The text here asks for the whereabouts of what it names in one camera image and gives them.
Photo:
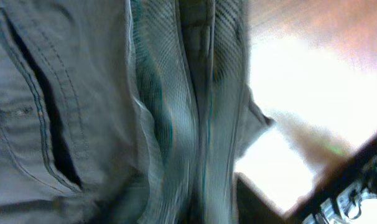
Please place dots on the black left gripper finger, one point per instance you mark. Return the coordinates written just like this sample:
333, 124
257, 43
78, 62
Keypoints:
251, 209

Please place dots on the grey shorts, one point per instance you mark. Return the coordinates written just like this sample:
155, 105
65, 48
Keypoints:
123, 111

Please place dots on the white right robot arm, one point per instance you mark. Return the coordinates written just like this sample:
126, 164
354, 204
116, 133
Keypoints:
342, 196

